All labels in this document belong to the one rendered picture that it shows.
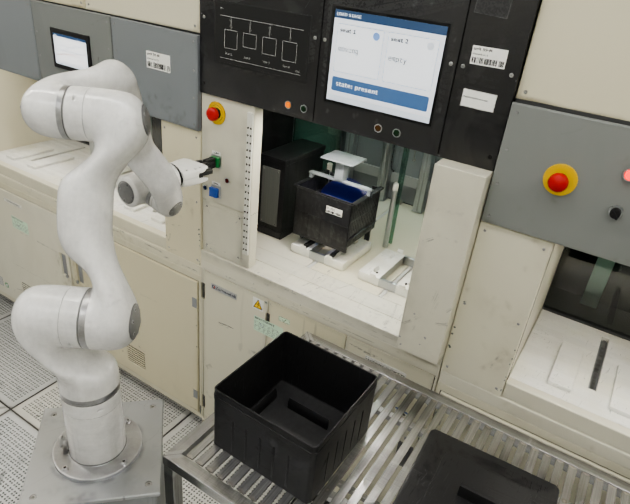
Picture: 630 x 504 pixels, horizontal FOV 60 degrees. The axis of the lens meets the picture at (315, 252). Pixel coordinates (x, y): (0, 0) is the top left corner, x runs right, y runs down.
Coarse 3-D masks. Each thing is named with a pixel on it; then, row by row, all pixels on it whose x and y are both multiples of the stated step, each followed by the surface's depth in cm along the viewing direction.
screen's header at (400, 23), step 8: (336, 16) 128; (344, 16) 127; (352, 16) 126; (360, 16) 125; (368, 16) 124; (376, 16) 123; (384, 24) 123; (392, 24) 122; (400, 24) 121; (408, 24) 120; (416, 24) 119; (424, 24) 118; (432, 24) 117; (432, 32) 118; (440, 32) 117
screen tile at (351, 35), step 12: (348, 36) 129; (360, 36) 127; (336, 48) 131; (372, 48) 127; (336, 60) 133; (348, 60) 131; (360, 60) 129; (372, 60) 128; (348, 72) 132; (360, 72) 130; (372, 72) 129
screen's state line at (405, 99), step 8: (336, 80) 135; (344, 80) 133; (352, 80) 132; (336, 88) 135; (344, 88) 134; (352, 88) 133; (360, 88) 132; (368, 88) 131; (376, 88) 130; (384, 88) 129; (368, 96) 132; (376, 96) 130; (384, 96) 129; (392, 96) 128; (400, 96) 127; (408, 96) 126; (416, 96) 125; (424, 96) 124; (400, 104) 128; (408, 104) 127; (416, 104) 126; (424, 104) 125
